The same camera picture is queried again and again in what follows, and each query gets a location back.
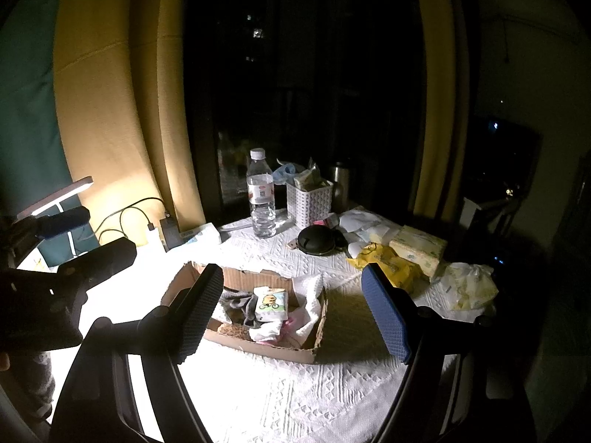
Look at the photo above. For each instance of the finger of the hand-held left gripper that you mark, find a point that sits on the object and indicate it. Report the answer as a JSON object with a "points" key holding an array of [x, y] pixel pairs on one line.
{"points": [[106, 256], [60, 222]]}

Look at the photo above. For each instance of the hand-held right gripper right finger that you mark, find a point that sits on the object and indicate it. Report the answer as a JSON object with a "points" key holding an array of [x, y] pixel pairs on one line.
{"points": [[385, 314]]}

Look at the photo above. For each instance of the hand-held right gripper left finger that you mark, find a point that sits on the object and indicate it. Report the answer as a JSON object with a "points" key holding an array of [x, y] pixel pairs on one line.
{"points": [[201, 314]]}

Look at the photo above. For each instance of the brown plush toy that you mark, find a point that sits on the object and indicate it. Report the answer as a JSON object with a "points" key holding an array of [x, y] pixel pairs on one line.
{"points": [[235, 331]]}

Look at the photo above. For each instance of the cardboard box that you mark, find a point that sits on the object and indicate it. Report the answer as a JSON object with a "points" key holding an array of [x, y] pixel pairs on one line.
{"points": [[240, 277]]}

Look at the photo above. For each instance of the person's left forearm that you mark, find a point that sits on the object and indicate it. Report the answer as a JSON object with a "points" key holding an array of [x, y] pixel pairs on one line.
{"points": [[34, 383]]}

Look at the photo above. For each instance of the dark green pad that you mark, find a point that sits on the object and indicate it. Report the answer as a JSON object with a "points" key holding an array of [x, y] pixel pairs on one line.
{"points": [[83, 247]]}

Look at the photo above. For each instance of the white desk lamp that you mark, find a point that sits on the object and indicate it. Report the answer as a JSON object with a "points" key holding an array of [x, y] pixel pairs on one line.
{"points": [[55, 194]]}

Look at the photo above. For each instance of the grey cloth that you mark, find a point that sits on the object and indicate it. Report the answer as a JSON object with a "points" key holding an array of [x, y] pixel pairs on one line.
{"points": [[233, 304]]}

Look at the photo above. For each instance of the yellow tissue packet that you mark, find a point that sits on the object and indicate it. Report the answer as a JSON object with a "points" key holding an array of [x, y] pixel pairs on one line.
{"points": [[392, 265]]}

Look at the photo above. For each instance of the white charger plug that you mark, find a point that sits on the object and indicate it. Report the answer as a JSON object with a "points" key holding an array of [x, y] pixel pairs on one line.
{"points": [[153, 237]]}

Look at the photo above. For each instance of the dark power bank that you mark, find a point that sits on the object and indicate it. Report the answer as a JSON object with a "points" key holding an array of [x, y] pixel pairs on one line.
{"points": [[170, 233]]}

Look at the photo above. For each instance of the cartoon print tissue packet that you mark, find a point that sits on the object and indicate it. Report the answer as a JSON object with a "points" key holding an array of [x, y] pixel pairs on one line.
{"points": [[272, 304]]}

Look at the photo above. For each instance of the pale yellow tissue box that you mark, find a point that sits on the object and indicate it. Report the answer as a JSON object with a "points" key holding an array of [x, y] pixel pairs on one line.
{"points": [[418, 249]]}

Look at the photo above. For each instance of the white pink cloth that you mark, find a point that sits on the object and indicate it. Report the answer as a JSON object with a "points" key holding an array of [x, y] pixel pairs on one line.
{"points": [[272, 332]]}

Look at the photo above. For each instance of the white towel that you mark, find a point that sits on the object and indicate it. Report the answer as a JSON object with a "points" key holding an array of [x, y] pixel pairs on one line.
{"points": [[311, 304]]}

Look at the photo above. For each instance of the white tissue pack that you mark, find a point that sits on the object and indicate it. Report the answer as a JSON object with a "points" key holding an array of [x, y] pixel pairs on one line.
{"points": [[201, 234]]}

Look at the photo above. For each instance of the crumpled white yellow packet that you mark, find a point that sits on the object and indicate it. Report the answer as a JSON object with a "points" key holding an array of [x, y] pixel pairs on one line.
{"points": [[466, 286]]}

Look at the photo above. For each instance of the white crumpled packets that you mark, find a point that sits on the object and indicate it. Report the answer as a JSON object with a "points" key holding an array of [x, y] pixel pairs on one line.
{"points": [[364, 224]]}

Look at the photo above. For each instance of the small cardboard figure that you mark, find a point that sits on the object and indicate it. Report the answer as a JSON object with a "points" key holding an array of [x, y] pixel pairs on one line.
{"points": [[290, 243]]}

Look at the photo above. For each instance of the clear plastic water bottle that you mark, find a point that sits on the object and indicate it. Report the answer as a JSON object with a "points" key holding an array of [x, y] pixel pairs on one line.
{"points": [[262, 203]]}

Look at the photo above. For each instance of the yellow curtain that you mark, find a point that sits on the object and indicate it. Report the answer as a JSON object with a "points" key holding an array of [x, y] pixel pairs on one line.
{"points": [[111, 101], [438, 101]]}

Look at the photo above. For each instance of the white plastic basket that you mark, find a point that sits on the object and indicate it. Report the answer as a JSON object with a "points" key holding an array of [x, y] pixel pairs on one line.
{"points": [[309, 205]]}

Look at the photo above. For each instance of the metal thermos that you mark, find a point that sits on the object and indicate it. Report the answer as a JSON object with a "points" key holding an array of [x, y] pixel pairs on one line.
{"points": [[340, 184]]}

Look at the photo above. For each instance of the beige sachets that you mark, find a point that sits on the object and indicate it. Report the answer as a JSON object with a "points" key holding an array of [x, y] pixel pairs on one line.
{"points": [[308, 177]]}

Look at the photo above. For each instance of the blue plastic bag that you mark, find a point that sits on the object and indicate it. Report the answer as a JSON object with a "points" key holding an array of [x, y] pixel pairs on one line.
{"points": [[282, 173]]}

